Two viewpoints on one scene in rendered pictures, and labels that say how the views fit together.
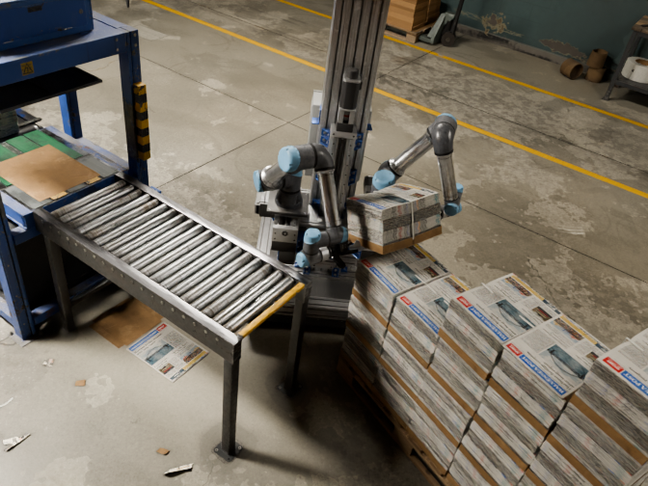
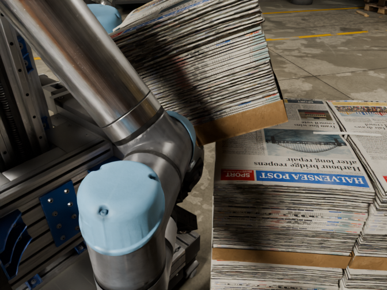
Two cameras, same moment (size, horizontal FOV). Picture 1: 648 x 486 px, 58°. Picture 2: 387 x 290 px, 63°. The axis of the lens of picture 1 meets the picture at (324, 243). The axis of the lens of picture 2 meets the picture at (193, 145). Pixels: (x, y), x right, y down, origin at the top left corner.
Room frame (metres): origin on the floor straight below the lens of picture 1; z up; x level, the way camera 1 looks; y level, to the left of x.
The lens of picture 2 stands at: (1.98, 0.16, 1.19)
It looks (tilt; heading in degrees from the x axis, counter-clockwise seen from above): 33 degrees down; 314
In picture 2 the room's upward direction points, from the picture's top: straight up
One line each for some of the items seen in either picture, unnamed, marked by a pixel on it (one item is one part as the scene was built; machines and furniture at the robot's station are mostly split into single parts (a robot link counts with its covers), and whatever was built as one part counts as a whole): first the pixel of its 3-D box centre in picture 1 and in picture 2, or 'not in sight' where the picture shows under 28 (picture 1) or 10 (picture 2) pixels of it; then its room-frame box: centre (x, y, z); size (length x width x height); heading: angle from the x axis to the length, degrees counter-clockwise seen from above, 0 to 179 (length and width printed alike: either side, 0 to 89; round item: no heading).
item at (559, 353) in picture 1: (562, 352); not in sight; (1.60, -0.95, 1.06); 0.37 x 0.28 x 0.01; 130
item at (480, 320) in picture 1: (499, 324); not in sight; (1.83, -0.78, 0.95); 0.38 x 0.29 x 0.23; 129
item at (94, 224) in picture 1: (114, 214); not in sight; (2.39, 1.09, 0.77); 0.47 x 0.05 x 0.05; 150
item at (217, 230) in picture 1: (205, 231); not in sight; (2.41, 0.62, 0.74); 1.34 x 0.05 x 0.12; 60
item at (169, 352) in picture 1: (168, 350); not in sight; (2.21, 0.78, 0.00); 0.37 x 0.29 x 0.01; 60
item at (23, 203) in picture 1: (40, 172); not in sight; (2.70, 1.63, 0.75); 0.70 x 0.65 x 0.10; 60
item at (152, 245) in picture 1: (158, 242); not in sight; (2.23, 0.80, 0.77); 0.47 x 0.05 x 0.05; 150
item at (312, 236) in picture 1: (314, 240); (131, 213); (2.19, 0.04, 0.96); 0.11 x 0.08 x 0.11; 123
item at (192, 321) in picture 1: (127, 279); not in sight; (1.97, 0.87, 0.74); 1.34 x 0.05 x 0.12; 60
